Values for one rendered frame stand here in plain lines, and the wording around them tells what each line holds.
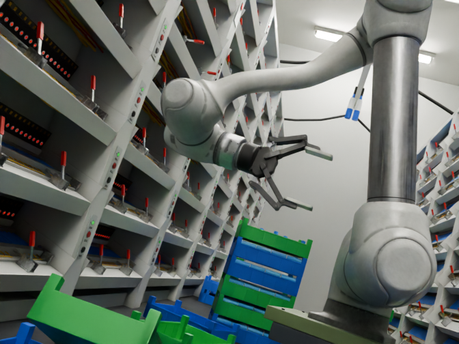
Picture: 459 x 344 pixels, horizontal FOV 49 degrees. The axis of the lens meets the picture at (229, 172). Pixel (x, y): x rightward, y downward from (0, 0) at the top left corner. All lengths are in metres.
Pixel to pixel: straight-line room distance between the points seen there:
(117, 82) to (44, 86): 0.42
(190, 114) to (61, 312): 0.49
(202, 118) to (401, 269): 0.52
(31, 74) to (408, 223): 0.78
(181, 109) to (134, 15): 0.51
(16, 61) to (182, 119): 0.36
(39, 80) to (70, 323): 0.47
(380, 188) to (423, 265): 0.19
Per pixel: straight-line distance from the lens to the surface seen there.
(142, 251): 2.07
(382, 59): 1.20
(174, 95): 1.11
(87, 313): 0.87
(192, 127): 1.14
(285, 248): 2.10
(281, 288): 2.11
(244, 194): 4.16
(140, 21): 1.53
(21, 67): 1.01
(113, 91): 1.47
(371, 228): 1.06
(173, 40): 1.68
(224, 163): 1.26
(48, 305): 0.89
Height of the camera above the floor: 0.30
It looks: 9 degrees up
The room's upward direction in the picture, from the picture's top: 18 degrees clockwise
